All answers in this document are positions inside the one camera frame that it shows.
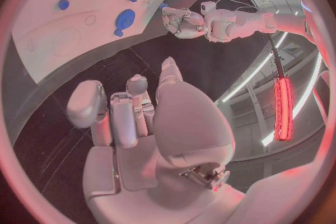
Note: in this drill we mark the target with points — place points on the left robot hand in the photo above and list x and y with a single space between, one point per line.
181 22

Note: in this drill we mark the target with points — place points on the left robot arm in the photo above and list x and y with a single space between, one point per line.
249 22

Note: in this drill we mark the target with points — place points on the white task board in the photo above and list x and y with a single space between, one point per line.
86 7

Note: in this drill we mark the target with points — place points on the glowing light bar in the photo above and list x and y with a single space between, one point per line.
283 109

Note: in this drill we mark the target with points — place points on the blue gear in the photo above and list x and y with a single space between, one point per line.
125 19

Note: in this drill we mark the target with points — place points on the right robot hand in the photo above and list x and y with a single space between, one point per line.
162 165

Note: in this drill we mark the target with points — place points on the round blue plug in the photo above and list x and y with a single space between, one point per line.
63 4

